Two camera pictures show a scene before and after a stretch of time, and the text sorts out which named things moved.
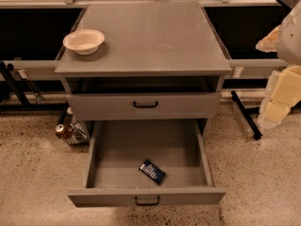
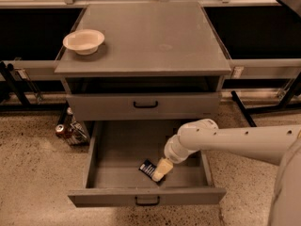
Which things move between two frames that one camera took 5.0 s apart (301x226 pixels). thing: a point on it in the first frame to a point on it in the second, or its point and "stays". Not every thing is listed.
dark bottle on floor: [69, 118] stays
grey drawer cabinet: [150, 60] stays
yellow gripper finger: [269, 43] to [175, 153]
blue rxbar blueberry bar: [154, 173] stays
